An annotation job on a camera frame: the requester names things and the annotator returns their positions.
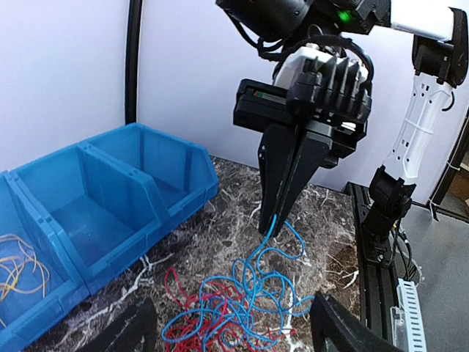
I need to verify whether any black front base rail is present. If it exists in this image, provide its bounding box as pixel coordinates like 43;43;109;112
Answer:
345;182;398;343

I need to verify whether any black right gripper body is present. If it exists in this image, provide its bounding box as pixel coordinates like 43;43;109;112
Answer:
233;78;368;169

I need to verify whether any black right frame post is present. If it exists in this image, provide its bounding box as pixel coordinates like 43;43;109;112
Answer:
125;0;143;125

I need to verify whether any red cable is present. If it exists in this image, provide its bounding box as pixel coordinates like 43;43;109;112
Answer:
164;267;298;352

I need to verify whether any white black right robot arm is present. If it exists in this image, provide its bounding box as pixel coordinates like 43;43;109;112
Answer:
218;1;468;260

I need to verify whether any blue plastic bin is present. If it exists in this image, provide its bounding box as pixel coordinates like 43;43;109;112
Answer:
10;143;169;294
86;123;219;233
1;172;89;351

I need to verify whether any blue left plastic bin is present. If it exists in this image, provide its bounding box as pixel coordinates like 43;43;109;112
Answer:
1;172;89;351

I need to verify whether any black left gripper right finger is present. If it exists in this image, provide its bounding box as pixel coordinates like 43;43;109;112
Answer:
309;291;401;351

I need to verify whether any blue cable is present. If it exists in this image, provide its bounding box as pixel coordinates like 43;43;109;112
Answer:
160;214;320;351

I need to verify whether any white slotted cable duct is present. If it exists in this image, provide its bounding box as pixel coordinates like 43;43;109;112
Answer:
391;279;427;351

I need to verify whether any blue right plastic bin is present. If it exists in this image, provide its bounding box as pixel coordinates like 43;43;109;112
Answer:
86;123;219;233

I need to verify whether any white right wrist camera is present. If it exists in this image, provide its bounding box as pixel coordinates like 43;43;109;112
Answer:
273;46;372;125

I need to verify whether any yellow cable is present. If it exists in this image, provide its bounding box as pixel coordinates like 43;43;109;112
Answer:
0;234;51;305
0;238;41;331

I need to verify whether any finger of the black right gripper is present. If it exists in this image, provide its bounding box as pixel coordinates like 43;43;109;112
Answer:
273;132;332;237
258;123;301;235

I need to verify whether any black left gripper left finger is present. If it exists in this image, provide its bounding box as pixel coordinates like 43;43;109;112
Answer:
78;297;158;351

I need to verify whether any blue middle plastic bin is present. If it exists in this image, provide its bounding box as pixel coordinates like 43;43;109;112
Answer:
10;143;169;294

